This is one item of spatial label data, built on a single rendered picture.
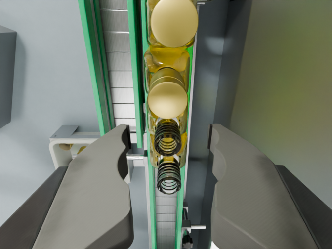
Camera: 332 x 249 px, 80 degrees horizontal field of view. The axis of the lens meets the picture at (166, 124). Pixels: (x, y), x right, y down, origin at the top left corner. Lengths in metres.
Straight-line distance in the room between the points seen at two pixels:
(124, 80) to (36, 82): 0.31
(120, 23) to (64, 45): 0.23
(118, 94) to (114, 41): 0.11
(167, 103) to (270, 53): 0.16
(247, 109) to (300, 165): 0.13
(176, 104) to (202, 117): 0.48
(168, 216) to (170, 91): 0.59
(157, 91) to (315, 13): 0.15
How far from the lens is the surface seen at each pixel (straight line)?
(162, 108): 0.17
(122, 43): 0.45
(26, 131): 0.79
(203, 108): 0.63
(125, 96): 0.47
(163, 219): 0.73
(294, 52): 0.24
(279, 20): 0.28
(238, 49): 0.47
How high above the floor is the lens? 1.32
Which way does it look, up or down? 62 degrees down
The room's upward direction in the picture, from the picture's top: 179 degrees clockwise
